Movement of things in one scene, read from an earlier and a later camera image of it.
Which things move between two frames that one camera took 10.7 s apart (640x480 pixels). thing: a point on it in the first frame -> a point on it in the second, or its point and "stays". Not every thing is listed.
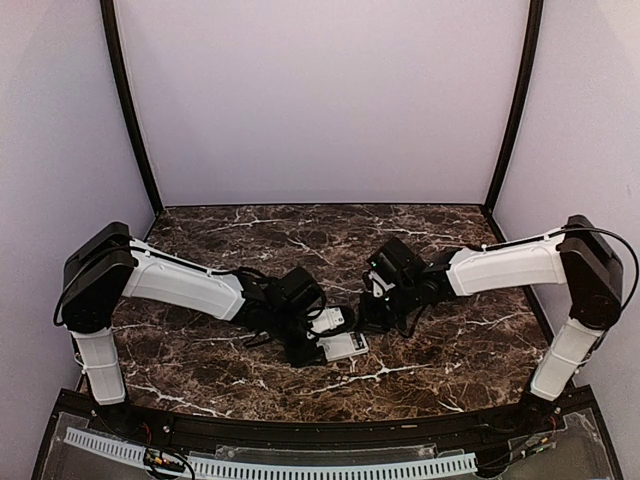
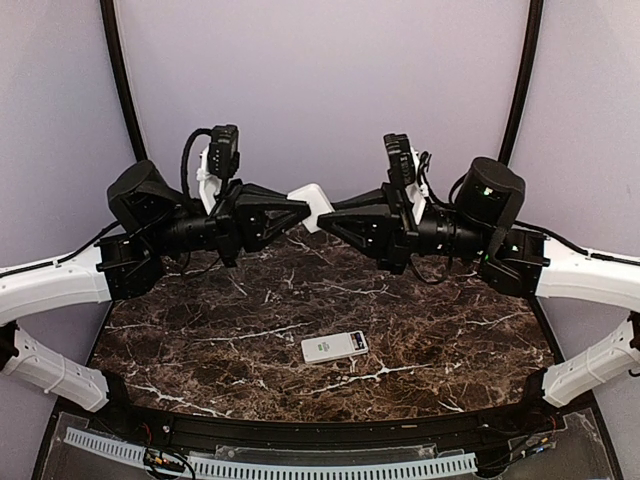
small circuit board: x=159 y=459 stays
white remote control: x=343 y=346 stays
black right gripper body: x=384 y=314 -> x=405 y=229
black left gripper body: x=284 y=328 -> x=223 y=224
